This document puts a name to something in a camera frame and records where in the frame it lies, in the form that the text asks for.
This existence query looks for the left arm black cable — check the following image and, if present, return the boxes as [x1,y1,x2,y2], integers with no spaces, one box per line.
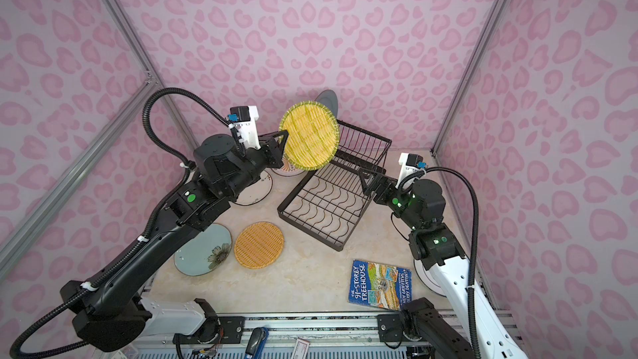
[9,86,233,359]

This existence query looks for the yellow-green woven plate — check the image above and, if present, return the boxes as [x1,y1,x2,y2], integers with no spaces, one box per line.
[279,101,341,171]

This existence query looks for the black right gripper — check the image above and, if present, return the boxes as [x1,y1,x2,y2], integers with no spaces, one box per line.
[357,168,425,232]

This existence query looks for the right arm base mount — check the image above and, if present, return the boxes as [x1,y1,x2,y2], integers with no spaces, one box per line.
[376,312,422,344]

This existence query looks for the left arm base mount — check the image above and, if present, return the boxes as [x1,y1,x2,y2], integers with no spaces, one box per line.
[173,316,246,346]

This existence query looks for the black wire dish rack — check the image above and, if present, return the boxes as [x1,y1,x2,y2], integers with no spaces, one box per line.
[277,121,392,252]

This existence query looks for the blue black tool handle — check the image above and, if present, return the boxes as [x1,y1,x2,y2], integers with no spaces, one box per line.
[244,327,269,359]

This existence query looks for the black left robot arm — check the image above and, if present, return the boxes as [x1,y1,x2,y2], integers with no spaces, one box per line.
[71,131,288,352]

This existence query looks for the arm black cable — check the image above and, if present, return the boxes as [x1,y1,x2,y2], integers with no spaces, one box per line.
[398,166,482,359]
[9,86,233,359]

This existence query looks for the white plate orange sun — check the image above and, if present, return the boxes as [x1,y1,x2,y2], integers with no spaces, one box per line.
[271,157,305,177]

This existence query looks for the white plate black rings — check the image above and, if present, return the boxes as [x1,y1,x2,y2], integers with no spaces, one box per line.
[413,258,447,298]

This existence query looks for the blue treehouse book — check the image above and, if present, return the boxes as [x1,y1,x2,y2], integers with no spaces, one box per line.
[347,259,413,311]

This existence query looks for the orange woven plate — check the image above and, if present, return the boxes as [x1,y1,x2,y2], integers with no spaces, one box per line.
[234,221,285,269]

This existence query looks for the light blue flower plate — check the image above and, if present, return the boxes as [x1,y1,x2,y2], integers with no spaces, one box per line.
[174,224,233,277]

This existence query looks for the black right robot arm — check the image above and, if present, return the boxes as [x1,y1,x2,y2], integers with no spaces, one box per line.
[359,169,526,358]

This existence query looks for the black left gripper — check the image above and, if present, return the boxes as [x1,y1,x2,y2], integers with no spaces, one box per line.
[223,127,287,202]

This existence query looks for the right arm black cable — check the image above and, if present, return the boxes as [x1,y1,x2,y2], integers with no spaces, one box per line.
[398,166,482,359]

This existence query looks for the large grey-green plate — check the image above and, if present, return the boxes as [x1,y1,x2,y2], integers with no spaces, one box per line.
[315,90,339,117]

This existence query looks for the aluminium frame rail front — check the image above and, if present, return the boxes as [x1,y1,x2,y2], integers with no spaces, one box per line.
[91,311,524,359]

